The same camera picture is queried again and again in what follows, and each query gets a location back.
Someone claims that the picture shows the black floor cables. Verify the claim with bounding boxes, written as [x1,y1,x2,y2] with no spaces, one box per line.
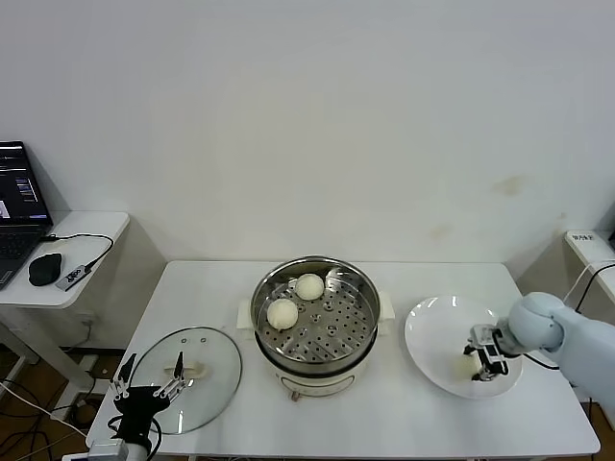
[0,402,87,461]

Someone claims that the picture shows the white thin cable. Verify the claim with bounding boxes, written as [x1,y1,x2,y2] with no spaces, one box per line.
[564,261,615,306]

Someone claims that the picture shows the stainless steel steamer basket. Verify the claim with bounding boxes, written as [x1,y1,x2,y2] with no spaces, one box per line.
[252,255,382,374]

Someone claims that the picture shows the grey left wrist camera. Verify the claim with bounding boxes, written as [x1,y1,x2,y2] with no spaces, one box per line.
[61,440,129,461]

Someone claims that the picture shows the white side table with label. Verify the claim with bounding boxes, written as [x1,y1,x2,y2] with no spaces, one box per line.
[564,230,615,419]

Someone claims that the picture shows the white side table with laptop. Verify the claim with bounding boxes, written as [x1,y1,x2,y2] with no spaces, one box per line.
[0,209,132,395]

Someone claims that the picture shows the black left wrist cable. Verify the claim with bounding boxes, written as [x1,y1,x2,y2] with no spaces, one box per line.
[108,415,164,455]

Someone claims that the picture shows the white steamed baozi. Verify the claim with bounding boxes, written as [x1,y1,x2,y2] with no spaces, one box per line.
[294,273,326,302]
[451,357,481,380]
[266,298,299,331]

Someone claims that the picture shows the black computer mouse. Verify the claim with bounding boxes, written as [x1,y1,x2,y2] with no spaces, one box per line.
[29,252,64,287]

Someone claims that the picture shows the white floor cable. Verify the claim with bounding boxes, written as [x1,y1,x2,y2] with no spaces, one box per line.
[0,379,90,437]

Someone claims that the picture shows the black cable with adapter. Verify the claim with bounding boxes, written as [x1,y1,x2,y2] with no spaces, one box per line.
[574,262,615,433]

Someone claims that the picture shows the white round plate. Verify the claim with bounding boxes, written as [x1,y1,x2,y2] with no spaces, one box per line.
[404,296,524,400]

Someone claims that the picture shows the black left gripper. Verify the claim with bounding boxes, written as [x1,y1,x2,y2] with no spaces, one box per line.
[110,351,187,442]

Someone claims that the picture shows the cream electric cooker base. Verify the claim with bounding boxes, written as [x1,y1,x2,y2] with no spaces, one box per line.
[237,296,398,402]

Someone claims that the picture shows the glass lid with cream handle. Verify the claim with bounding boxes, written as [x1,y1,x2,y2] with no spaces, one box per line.
[128,326,244,436]

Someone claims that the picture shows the black laptop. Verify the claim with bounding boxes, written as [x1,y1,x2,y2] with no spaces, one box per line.
[0,140,55,291]

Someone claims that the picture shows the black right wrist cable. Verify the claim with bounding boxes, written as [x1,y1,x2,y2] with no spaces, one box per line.
[523,352,561,371]

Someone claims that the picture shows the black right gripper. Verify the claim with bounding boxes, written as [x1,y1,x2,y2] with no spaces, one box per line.
[462,324,510,384]

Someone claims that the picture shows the grey portable drive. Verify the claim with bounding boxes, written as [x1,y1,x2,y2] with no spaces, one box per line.
[56,262,92,291]

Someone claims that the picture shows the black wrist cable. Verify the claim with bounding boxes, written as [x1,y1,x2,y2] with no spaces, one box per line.
[108,415,164,455]
[523,352,561,371]

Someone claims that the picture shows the black laptop cable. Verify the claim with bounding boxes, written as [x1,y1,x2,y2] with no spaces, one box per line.
[41,232,115,268]

